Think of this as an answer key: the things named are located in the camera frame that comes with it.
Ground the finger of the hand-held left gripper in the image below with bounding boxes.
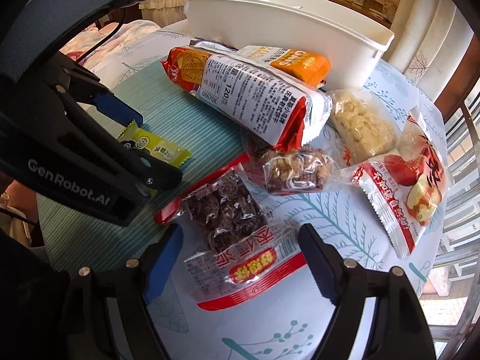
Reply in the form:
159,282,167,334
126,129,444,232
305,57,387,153
47,50,144,127
52,84,183,197

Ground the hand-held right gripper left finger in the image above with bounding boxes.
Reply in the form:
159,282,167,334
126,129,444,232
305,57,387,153
56,223,184,360

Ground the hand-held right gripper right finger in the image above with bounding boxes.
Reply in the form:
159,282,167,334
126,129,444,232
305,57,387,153
298,223,437,360

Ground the green candy packet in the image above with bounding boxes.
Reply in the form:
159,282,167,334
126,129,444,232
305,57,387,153
118,120,192,171

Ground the red dark dried fruit packet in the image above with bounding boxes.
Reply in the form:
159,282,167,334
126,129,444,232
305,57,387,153
154,167,312,312

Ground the clear brown nut packet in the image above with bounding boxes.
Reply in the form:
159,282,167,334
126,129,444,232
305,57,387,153
240,144,336,196

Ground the white red date packet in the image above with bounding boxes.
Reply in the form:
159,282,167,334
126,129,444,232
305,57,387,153
350,107,451,259

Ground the red biscuit packet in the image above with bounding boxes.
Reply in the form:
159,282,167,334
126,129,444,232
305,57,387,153
160,46,332,151

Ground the clear pale crumb packet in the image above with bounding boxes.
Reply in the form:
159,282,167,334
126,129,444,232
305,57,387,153
328,88,397,164

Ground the orange oat packet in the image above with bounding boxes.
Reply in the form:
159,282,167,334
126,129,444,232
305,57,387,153
234,45,331,91

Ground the white plastic bin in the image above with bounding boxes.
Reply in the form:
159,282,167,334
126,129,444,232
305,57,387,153
184,0,395,89

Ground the floral blanket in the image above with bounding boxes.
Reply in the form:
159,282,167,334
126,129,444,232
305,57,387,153
60,20,162,79

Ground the metal window grille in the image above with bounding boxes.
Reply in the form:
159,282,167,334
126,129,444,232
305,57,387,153
412,94,480,360

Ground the white leaf print curtain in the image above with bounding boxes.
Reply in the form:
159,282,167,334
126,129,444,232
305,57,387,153
390,0,469,102

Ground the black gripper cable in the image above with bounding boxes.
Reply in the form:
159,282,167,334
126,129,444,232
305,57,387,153
77,22,124,62

